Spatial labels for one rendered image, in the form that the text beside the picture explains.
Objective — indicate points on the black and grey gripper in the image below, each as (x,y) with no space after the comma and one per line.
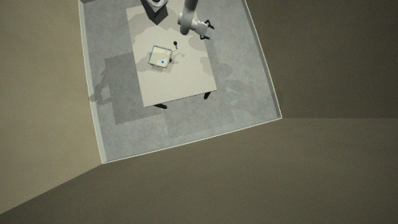
(201,29)

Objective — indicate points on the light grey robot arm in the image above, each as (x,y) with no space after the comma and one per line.
(187,22)

